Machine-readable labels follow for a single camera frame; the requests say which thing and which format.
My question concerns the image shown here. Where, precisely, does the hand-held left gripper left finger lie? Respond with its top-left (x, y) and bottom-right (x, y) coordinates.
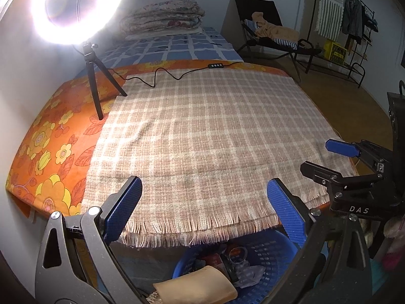
top-left (35, 176), bottom-right (149, 304)

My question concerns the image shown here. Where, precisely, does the folded floral quilt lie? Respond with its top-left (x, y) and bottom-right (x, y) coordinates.
top-left (119, 0), bottom-right (206, 34)

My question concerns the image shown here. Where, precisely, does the blue checkered bedsheet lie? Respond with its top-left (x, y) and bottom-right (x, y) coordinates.
top-left (76, 27), bottom-right (244, 77)

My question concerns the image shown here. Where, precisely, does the blue plastic basket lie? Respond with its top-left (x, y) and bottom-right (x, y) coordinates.
top-left (172, 228), bottom-right (306, 304)

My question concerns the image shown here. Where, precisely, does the black cable with inline remote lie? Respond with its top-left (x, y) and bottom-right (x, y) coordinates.
top-left (106, 60), bottom-right (236, 88)

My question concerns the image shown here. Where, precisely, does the yellow crate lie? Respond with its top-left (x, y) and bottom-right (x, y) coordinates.
top-left (323, 40), bottom-right (349, 65)

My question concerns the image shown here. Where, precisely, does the beige fuzzy cloth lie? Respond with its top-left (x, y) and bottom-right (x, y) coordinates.
top-left (383, 218), bottom-right (405, 239)

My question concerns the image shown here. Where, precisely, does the grey hanging jacket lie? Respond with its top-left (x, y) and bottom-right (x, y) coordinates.
top-left (341, 0), bottom-right (364, 37)

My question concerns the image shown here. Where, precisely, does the tan cloth in basket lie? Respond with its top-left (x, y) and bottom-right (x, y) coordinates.
top-left (153, 266), bottom-right (238, 304)

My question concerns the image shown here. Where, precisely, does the ring light on black tripod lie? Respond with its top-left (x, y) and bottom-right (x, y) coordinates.
top-left (30, 0), bottom-right (128, 121)

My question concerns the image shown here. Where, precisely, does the orange floral blanket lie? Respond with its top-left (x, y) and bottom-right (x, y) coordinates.
top-left (5, 62), bottom-right (292, 225)

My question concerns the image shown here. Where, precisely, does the beige plaid blanket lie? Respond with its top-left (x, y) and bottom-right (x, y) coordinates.
top-left (80, 60), bottom-right (358, 249)

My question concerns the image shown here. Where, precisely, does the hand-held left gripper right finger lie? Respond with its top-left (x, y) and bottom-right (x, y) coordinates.
top-left (262, 177), bottom-right (371, 304)

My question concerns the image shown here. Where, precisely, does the blue striped cloth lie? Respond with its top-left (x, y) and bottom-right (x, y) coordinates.
top-left (244, 19), bottom-right (304, 49)

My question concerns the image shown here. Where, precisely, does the white silicone wristband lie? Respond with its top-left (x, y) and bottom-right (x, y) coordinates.
top-left (228, 246), bottom-right (249, 265)

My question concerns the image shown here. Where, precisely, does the black clothes rack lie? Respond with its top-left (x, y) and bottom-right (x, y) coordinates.
top-left (305, 0), bottom-right (378, 89)

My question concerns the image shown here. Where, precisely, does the dark hanging garment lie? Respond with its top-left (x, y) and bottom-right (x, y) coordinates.
top-left (362, 5), bottom-right (379, 43)

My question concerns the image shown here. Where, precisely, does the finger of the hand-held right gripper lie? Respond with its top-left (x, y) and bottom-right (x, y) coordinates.
top-left (300, 161), bottom-right (345, 194)
top-left (325, 139), bottom-right (385, 167)

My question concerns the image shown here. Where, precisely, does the black folding chair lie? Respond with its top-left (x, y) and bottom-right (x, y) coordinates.
top-left (232, 0), bottom-right (321, 83)

